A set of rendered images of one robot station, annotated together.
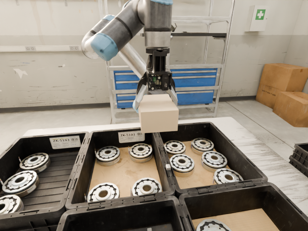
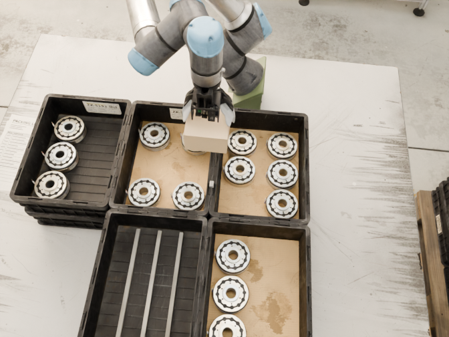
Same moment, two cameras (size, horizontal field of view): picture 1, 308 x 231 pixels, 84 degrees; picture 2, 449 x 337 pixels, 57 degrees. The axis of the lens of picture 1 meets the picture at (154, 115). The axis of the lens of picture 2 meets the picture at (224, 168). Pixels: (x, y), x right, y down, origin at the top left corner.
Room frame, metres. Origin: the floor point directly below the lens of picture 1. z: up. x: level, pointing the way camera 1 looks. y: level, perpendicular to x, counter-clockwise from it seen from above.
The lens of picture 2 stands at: (-0.09, -0.20, 2.06)
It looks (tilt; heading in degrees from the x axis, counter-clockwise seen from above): 62 degrees down; 12
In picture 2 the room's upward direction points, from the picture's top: 2 degrees clockwise
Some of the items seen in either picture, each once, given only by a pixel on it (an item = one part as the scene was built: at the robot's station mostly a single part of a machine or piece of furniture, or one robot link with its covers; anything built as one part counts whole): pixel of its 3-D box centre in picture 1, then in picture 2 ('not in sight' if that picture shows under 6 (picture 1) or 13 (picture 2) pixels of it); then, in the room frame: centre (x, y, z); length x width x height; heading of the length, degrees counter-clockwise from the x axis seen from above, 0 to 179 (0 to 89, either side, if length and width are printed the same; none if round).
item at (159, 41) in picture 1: (158, 40); (207, 71); (0.54, -0.01, 1.32); 0.08 x 0.08 x 0.05
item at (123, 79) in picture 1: (140, 89); not in sight; (2.42, 0.20, 0.60); 0.72 x 0.03 x 0.56; 98
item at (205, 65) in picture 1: (167, 66); not in sight; (2.50, -0.19, 0.91); 1.70 x 0.10 x 0.05; 98
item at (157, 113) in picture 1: (156, 111); (208, 121); (0.56, -0.01, 1.08); 0.16 x 0.12 x 0.07; 8
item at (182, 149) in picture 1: (174, 146); (242, 142); (0.65, -0.10, 0.86); 0.10 x 0.10 x 0.01
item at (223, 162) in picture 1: (214, 158); (282, 173); (0.57, -0.25, 0.86); 0.10 x 0.10 x 0.01
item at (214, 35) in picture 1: (182, 35); not in sight; (2.73, -0.41, 1.32); 1.20 x 0.45 x 0.06; 98
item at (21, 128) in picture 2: not in sight; (21, 152); (0.49, 0.72, 0.70); 0.33 x 0.23 x 0.01; 8
